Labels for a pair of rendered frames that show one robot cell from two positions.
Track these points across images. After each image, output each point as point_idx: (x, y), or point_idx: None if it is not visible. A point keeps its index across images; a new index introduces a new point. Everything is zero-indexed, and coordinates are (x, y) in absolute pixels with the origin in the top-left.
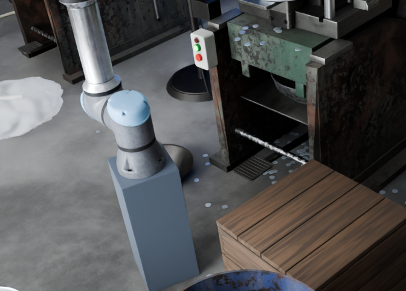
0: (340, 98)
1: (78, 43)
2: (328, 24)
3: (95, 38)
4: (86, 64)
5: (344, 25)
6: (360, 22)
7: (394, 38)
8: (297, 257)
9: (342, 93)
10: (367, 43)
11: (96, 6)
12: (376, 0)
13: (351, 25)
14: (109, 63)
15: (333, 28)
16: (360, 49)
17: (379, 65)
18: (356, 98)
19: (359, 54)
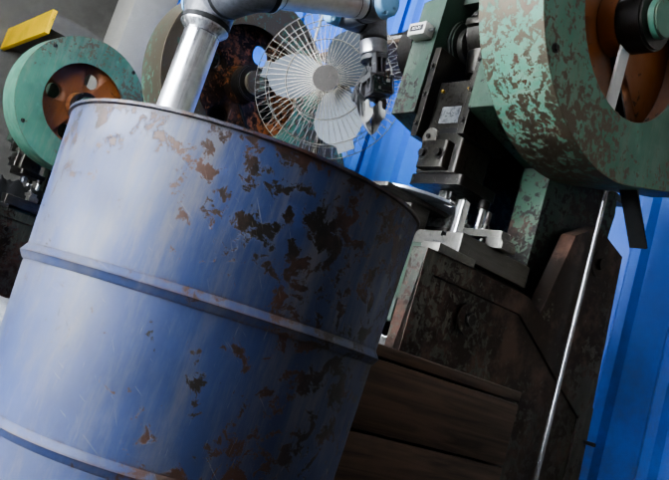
0: (439, 328)
1: (171, 68)
2: (452, 236)
3: (194, 69)
4: (165, 94)
5: (469, 245)
6: (488, 264)
7: (520, 321)
8: None
9: (443, 323)
10: (490, 286)
11: (216, 44)
12: (512, 247)
13: (477, 256)
14: (190, 112)
15: (457, 241)
16: (481, 283)
17: (494, 339)
18: (457, 354)
19: (478, 290)
